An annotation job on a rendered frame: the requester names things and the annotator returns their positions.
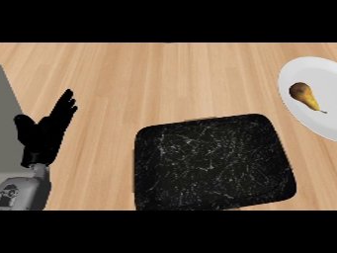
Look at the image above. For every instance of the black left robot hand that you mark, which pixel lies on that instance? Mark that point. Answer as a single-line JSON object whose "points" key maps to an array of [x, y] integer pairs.
{"points": [[45, 135]]}

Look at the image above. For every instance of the white plate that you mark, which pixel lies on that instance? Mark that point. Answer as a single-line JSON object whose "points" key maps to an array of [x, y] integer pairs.
{"points": [[332, 105]]}

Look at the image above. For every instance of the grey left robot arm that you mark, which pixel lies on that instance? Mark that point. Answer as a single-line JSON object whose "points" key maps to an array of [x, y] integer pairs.
{"points": [[23, 191]]}

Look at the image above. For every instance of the black marbled tray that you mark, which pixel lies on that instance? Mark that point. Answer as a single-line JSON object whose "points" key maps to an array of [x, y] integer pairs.
{"points": [[209, 161]]}

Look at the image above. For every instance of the yellow brown pear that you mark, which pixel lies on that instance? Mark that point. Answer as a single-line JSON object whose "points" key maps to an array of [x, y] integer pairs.
{"points": [[304, 94]]}

